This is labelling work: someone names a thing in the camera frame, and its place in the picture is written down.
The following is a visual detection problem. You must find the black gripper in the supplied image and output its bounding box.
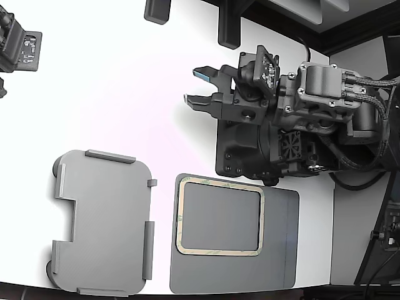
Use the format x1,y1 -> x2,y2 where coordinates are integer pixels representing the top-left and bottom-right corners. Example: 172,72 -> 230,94
183,51 -> 279,127

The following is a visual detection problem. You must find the tan adhesive frame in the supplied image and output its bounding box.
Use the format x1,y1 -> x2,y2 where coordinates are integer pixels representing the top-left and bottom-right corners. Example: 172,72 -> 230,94
176,175 -> 266,257

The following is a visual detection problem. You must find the black six-joint robot arm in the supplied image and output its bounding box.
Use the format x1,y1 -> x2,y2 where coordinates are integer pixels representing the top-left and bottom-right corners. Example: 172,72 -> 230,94
259,61 -> 400,182

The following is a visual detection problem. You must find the light gray box tray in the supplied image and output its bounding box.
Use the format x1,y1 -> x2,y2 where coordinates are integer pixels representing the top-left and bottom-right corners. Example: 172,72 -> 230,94
46,149 -> 158,298

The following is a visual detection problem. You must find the light gray angled panel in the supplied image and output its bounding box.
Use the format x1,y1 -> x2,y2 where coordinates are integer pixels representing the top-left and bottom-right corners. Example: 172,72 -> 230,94
267,0 -> 324,26

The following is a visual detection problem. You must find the dark gray textured mat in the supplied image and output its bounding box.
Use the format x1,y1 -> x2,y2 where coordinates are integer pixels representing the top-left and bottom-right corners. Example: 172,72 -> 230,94
168,172 -> 301,294

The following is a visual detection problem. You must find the black stand with knob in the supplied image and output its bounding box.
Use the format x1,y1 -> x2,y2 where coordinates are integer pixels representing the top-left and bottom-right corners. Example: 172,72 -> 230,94
354,174 -> 400,286

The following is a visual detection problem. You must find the wrist camera with circuit board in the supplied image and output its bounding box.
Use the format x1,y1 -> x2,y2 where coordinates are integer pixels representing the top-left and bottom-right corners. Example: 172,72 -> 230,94
236,44 -> 281,98

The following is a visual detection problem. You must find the long black bracket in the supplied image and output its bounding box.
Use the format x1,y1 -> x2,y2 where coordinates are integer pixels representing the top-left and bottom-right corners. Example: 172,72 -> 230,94
217,0 -> 242,49

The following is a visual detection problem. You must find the small black bracket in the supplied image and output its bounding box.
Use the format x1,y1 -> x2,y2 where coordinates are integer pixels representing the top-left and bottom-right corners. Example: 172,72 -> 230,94
143,0 -> 172,25

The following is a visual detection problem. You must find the thin black cable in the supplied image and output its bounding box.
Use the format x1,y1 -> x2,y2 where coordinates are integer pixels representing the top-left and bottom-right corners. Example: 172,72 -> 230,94
295,34 -> 312,63

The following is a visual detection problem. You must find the black desk edge frame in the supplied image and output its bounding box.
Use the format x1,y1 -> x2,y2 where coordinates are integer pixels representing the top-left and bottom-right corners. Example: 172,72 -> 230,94
199,0 -> 400,57

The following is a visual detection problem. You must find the thick black cable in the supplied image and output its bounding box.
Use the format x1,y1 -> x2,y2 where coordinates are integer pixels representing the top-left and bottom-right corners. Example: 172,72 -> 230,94
327,171 -> 391,192

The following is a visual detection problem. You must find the black camera with circuit board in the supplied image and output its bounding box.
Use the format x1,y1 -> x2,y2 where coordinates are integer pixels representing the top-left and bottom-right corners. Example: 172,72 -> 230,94
0,0 -> 43,74

